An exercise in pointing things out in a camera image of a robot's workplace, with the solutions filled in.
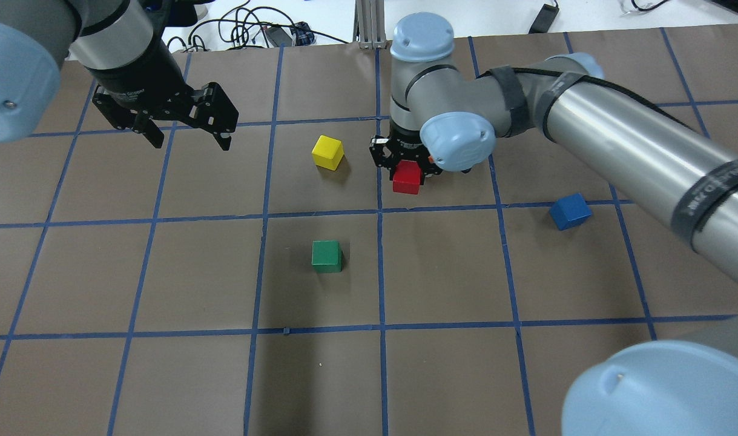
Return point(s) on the aluminium frame post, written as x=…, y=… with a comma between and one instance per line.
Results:
x=369, y=25

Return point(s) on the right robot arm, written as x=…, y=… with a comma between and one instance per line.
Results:
x=686, y=386

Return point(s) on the black power adapter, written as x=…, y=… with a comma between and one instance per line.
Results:
x=544, y=19
x=278, y=36

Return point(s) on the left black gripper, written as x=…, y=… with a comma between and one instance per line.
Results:
x=140, y=71

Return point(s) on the brown paper table mat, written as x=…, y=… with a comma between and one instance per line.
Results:
x=170, y=291

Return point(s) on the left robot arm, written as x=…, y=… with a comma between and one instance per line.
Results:
x=120, y=44

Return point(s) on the green wooden block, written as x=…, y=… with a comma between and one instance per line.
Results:
x=326, y=256

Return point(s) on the yellow wooden block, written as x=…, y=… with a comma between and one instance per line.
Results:
x=327, y=152

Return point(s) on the red wooden block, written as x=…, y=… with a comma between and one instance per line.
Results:
x=407, y=177

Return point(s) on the far black power adapter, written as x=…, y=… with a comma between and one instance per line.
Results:
x=544, y=19

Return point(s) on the blue wooden block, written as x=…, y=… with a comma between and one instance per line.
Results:
x=570, y=211

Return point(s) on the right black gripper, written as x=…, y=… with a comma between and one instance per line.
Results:
x=383, y=151

